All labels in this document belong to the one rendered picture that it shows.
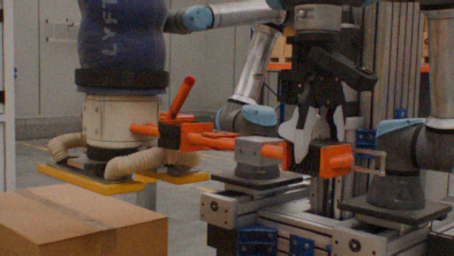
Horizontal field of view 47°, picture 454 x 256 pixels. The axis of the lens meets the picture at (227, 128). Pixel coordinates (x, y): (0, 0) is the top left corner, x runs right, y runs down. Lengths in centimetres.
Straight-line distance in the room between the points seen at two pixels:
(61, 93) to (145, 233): 980
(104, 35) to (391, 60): 87
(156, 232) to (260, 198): 36
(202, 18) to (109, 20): 42
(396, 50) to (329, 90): 85
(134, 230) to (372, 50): 88
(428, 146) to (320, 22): 61
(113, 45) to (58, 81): 1003
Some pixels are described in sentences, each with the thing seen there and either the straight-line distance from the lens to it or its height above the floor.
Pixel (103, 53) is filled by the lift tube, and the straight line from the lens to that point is 122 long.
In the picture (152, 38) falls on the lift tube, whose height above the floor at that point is 145.
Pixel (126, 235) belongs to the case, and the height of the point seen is 92.
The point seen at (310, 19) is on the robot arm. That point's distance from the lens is 85.
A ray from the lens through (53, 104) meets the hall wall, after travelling 1120.
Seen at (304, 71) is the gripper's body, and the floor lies 138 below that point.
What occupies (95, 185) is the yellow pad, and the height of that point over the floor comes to 113.
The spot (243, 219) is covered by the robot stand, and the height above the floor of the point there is 92.
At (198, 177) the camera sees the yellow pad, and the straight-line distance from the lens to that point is 127.
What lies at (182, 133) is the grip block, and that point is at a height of 125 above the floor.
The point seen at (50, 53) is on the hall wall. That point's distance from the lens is 1116.
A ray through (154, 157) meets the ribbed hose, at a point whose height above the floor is 119.
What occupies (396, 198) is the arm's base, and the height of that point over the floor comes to 107.
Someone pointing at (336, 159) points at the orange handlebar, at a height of 125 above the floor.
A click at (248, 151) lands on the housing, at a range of 94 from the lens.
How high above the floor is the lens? 137
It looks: 6 degrees down
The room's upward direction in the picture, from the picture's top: 2 degrees clockwise
